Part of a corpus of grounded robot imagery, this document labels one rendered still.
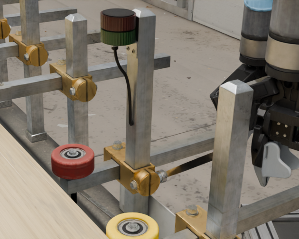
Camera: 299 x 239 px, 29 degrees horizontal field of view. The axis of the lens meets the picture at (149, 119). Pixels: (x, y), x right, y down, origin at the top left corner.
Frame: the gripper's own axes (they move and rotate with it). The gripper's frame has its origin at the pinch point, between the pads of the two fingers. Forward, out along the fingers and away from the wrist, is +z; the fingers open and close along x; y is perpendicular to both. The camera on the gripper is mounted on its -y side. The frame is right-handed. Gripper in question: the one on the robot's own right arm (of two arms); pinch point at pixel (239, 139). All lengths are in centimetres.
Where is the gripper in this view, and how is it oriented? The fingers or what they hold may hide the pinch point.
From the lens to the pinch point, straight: 133.3
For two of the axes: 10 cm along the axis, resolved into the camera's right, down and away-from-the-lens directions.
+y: 8.3, -2.1, 5.2
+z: -0.4, 9.0, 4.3
